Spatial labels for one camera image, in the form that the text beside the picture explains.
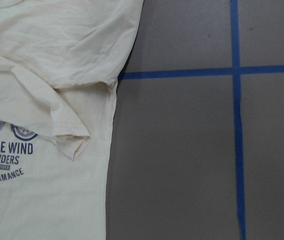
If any cream long-sleeve printed shirt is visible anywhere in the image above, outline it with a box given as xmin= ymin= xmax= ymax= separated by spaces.
xmin=0 ymin=0 xmax=143 ymax=240

